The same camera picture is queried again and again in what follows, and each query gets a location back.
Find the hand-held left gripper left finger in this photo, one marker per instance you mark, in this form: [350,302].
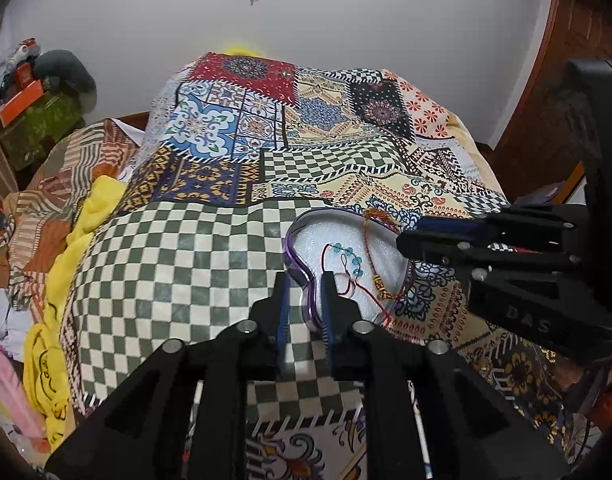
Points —
[283,310]

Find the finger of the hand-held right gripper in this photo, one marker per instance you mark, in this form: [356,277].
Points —
[451,227]
[436,250]

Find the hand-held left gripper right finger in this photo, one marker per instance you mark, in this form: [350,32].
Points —
[328,310]

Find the purple heart-shaped tray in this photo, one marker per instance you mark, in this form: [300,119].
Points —
[331,232]

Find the brown wooden door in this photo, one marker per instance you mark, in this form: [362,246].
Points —
[551,85]

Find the patchwork printed blanket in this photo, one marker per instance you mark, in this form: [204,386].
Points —
[185,260]

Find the yellow cloth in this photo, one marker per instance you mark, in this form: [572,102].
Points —
[60,270]

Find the yellow pillow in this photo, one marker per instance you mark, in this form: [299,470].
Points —
[243,49]

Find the orange striped blanket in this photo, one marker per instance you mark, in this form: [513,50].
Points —
[50,180]

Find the white clothes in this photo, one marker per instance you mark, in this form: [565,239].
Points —
[3,317]

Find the pink cloth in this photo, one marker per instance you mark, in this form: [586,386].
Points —
[10,395]

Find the green patterned box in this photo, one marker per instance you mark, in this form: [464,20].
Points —
[40,127]

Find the grey plush toy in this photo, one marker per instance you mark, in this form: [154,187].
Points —
[65,72]

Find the orange box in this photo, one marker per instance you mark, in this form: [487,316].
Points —
[20,102]

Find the white orange toy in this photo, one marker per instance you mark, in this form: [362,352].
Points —
[8,67]

